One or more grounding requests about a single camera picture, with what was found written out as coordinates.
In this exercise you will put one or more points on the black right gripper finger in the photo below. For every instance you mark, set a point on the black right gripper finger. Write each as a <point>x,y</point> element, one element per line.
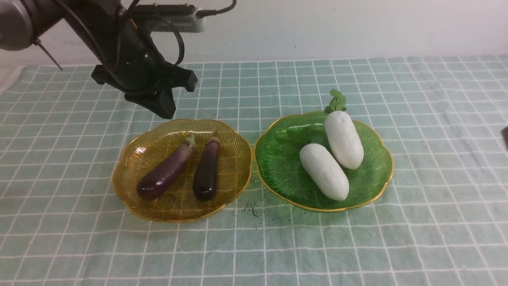
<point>504,135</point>

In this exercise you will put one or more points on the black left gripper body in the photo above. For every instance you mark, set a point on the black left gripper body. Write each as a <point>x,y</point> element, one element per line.
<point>129,58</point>

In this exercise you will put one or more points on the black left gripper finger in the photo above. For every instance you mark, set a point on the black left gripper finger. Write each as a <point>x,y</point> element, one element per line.
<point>161,103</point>

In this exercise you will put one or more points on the light purple eggplant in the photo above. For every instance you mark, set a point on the light purple eggplant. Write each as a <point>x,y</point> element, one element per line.
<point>156,182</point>

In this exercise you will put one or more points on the dark purple eggplant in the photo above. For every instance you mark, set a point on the dark purple eggplant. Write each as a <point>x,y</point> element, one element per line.
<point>205,178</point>

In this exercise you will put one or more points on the white radish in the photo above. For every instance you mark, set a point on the white radish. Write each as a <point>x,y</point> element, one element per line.
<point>341,132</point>
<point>318,163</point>

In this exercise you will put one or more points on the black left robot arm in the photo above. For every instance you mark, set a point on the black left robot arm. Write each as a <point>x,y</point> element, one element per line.
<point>23,22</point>

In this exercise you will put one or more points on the amber glass plate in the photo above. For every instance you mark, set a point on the amber glass plate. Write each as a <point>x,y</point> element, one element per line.
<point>178,204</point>

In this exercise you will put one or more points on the green checkered tablecloth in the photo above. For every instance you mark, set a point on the green checkered tablecloth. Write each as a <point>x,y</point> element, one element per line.
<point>442,220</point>

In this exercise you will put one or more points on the green glass plate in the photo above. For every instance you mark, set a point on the green glass plate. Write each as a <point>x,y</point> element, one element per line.
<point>279,168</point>

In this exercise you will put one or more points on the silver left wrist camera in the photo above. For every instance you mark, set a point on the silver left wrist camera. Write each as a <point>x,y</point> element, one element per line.
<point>165,18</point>

